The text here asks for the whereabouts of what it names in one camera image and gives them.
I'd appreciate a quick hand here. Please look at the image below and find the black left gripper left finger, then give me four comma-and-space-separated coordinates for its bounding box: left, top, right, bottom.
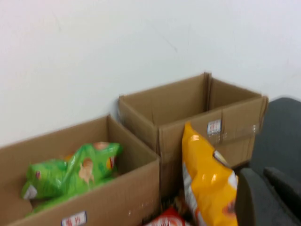
236, 168, 294, 226

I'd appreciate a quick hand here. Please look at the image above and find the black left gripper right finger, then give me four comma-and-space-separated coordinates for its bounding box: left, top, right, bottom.
262, 166, 301, 208

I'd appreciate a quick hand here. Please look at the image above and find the green Lay's chips bag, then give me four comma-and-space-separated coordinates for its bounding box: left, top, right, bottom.
20, 141, 124, 218

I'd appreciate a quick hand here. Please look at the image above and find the yellow chef snack bag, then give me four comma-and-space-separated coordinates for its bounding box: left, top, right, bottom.
181, 121, 239, 226

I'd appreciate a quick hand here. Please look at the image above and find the blue-bordered white label sticker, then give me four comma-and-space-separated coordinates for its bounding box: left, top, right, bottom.
61, 210, 87, 226
206, 119, 222, 134

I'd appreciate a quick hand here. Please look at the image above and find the red shrimp chips bag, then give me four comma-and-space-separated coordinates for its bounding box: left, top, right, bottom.
144, 207, 187, 226

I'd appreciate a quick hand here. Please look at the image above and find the cardboard box with printed base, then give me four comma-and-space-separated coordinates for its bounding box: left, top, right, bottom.
0, 114, 162, 226

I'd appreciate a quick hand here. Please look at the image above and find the cardboard box with clear tape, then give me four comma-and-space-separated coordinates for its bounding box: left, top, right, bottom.
118, 71, 269, 199

